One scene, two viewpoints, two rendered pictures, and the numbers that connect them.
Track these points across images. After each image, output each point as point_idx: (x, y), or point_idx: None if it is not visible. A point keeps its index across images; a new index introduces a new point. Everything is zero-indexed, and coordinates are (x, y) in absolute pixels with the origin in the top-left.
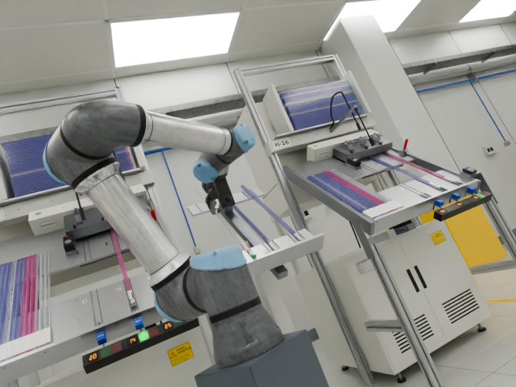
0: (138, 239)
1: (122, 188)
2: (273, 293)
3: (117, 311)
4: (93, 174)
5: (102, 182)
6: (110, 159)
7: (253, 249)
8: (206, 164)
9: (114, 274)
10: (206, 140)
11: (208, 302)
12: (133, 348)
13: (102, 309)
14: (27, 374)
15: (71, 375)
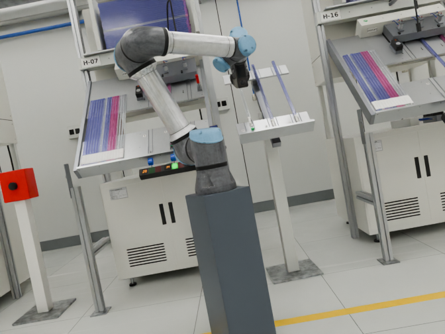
0: (163, 114)
1: (155, 81)
2: (273, 155)
3: (162, 146)
4: (138, 71)
5: (144, 76)
6: (149, 61)
7: (258, 121)
8: (221, 60)
9: None
10: (214, 50)
11: (195, 159)
12: (168, 172)
13: (153, 143)
14: (110, 172)
15: (137, 177)
